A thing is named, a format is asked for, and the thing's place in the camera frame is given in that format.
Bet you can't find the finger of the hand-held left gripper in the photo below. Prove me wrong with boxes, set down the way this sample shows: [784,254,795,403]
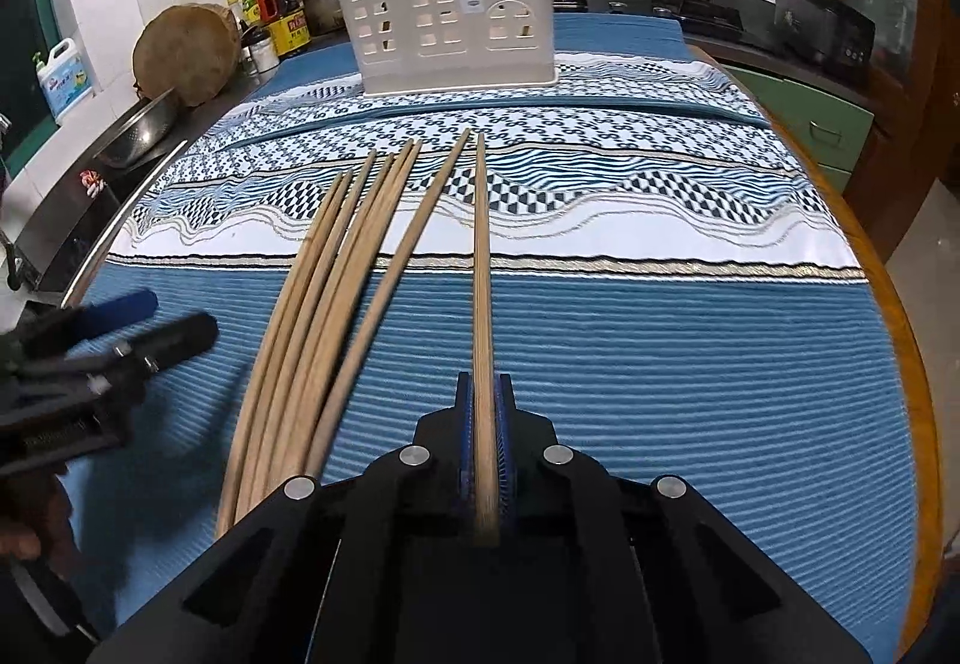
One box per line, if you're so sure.
[112,311,221,374]
[45,287,160,348]

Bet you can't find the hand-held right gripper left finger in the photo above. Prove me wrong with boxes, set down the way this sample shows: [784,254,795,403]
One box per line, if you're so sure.
[86,371,481,664]

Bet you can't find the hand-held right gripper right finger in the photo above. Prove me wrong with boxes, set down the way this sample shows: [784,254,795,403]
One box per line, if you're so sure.
[495,373,875,664]

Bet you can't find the bunch of wooden chopsticks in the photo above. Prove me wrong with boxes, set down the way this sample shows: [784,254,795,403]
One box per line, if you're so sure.
[216,127,475,545]

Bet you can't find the brown wooden chopstick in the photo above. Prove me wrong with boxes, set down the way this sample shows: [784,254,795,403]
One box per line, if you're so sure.
[471,133,502,549]

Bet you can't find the white plastic chopstick holder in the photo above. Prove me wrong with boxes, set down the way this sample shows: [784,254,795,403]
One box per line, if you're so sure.
[330,0,560,98]

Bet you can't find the person's left hand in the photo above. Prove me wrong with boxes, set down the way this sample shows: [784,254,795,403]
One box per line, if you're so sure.
[0,461,76,560]

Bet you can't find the steel kitchen sink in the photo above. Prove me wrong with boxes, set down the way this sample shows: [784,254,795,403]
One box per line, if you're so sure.
[15,131,188,294]

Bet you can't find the steel colander bowl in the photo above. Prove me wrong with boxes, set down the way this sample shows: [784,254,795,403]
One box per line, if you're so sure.
[88,88,181,170]

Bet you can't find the blue patterned tablecloth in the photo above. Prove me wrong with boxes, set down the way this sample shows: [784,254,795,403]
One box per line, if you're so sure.
[75,11,942,664]

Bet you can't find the white detergent jug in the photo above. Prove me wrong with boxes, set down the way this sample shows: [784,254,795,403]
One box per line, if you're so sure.
[31,37,97,125]

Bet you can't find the round wooden cutting board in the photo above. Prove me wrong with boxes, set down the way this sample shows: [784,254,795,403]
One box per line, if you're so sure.
[132,4,242,108]

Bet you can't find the cluster of condiment bottles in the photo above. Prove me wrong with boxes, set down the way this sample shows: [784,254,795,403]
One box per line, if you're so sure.
[225,0,316,72]

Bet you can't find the steel cooking pot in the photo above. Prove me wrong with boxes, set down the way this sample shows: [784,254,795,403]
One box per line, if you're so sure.
[304,0,350,35]

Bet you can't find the green drawer cabinet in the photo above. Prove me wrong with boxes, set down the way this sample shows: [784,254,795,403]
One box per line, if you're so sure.
[720,59,877,196]

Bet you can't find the stainless steel kitchen counter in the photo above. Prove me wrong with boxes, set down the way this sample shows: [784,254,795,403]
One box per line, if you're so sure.
[172,0,875,110]

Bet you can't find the black gas stove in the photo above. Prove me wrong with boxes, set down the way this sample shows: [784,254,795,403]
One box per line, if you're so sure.
[553,0,745,42]

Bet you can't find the black countertop appliance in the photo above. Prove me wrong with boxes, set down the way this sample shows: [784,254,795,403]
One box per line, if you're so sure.
[772,0,877,86]

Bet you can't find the wooden glass door cabinet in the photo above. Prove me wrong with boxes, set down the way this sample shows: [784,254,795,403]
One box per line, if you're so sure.
[795,0,960,260]

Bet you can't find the dark window with green frame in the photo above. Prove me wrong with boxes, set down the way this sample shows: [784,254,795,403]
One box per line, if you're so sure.
[0,0,87,200]

